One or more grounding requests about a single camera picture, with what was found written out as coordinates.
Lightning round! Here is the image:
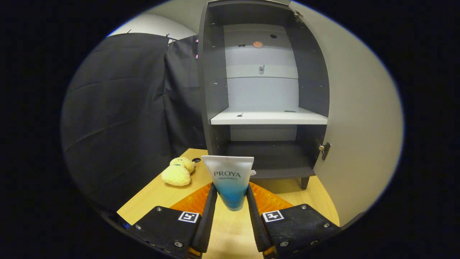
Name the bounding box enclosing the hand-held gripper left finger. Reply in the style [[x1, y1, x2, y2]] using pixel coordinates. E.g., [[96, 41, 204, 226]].
[[124, 182, 219, 259]]

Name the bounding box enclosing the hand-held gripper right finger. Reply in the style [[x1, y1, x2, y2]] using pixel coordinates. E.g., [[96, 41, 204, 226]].
[[246, 182, 341, 259]]

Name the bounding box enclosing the white and blue tube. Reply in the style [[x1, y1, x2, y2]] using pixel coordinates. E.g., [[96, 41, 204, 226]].
[[201, 155, 254, 212]]

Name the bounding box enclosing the light grey cabinet door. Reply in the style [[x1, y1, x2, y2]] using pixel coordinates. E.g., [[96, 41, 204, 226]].
[[289, 0, 405, 227]]

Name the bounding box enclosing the yellow plush toy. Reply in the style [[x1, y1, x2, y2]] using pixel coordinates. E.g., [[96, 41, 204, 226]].
[[161, 157, 196, 186]]

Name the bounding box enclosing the white cabinet shelf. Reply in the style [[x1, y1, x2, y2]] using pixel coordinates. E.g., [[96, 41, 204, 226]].
[[210, 107, 328, 126]]

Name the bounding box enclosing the black backdrop cloth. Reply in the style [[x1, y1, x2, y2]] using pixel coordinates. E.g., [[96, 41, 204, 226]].
[[60, 32, 207, 213]]

